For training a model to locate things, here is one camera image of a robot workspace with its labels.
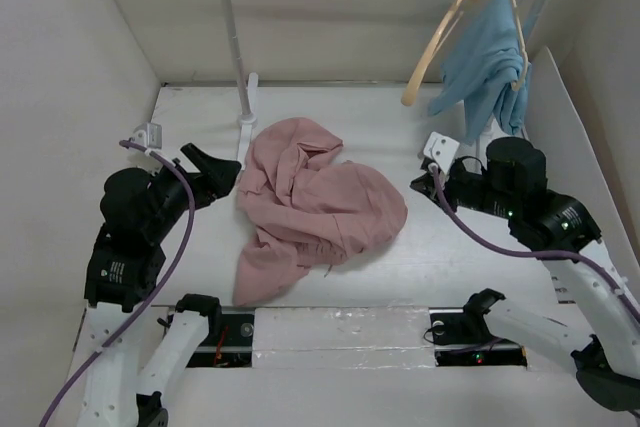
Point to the wooden hanger with blue cloth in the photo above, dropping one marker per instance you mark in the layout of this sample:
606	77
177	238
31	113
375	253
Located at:
520	42

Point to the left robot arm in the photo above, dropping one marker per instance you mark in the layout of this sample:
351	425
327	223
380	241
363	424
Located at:
126	270

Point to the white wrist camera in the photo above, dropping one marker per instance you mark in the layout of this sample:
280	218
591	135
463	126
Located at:
148	135
440	150

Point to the empty wooden hanger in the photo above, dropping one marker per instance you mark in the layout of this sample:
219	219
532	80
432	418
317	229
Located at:
442	32

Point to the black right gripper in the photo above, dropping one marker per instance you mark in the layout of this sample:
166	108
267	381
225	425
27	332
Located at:
426	184

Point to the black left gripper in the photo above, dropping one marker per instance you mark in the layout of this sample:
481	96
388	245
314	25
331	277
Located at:
215	175

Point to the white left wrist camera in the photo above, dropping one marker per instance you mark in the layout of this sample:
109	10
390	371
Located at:
148	135

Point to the pink trousers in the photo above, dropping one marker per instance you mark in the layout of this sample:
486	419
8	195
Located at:
307	209

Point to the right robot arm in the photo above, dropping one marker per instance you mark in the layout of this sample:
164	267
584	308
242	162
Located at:
508	209

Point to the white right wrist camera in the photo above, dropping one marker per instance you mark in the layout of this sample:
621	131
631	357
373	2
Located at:
440	150

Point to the light blue garment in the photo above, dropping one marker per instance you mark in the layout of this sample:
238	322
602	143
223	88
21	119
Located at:
480	71

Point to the aluminium rail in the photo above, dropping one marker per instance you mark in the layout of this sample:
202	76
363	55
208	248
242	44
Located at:
401	338

